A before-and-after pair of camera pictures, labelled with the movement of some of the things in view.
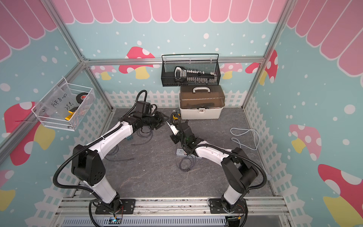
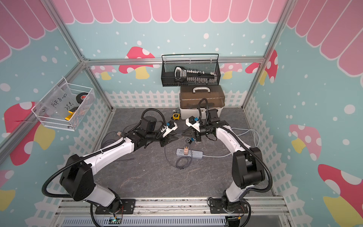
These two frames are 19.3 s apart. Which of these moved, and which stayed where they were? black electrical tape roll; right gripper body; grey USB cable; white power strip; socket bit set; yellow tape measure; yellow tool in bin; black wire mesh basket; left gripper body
Moved: grey USB cable; left gripper body; right gripper body
Stayed: black electrical tape roll; yellow tool in bin; white power strip; yellow tape measure; socket bit set; black wire mesh basket
